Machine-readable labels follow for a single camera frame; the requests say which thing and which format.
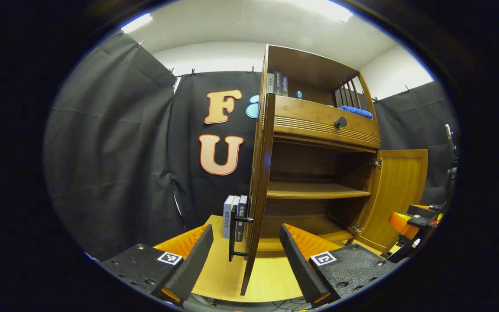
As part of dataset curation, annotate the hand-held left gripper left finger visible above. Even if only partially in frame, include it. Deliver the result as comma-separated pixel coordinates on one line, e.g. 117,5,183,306
100,224,214,306

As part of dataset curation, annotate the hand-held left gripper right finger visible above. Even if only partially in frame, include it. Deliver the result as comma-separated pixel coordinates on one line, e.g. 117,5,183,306
279,223,400,309

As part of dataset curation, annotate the wooden shoe cabinet door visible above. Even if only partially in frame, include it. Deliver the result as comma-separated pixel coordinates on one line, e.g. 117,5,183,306
240,92,276,296
354,149,429,254

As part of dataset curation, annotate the black door handle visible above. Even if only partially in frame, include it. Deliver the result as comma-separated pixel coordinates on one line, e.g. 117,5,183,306
229,215,254,262

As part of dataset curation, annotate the wooden double-door shoe cabinet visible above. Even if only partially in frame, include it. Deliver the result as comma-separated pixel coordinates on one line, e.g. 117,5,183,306
256,43,382,252

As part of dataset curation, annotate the wooden inner cabinet shelf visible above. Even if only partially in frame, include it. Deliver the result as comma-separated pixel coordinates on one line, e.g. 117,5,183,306
267,181,371,200

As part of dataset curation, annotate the wooden cabinet drawer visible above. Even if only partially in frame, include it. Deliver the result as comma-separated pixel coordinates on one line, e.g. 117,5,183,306
272,95,381,150

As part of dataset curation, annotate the pale blue standing book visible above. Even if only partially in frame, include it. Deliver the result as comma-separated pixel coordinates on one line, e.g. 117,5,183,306
223,195,235,240

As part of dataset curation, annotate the grey blue standing book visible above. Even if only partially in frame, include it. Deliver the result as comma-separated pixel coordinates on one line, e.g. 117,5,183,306
236,195,248,242

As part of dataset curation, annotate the blue folded towel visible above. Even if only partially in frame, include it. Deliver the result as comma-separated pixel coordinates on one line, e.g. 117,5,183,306
338,105,374,120

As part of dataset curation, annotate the black backdrop cloth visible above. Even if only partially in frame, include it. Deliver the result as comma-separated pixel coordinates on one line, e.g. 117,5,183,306
44,31,460,260

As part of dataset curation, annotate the wide ceiling light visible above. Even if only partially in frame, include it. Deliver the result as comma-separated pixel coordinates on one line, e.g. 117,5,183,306
293,0,354,22

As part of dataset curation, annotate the narrow ceiling light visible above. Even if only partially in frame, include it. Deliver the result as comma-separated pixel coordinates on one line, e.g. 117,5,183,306
120,12,154,34

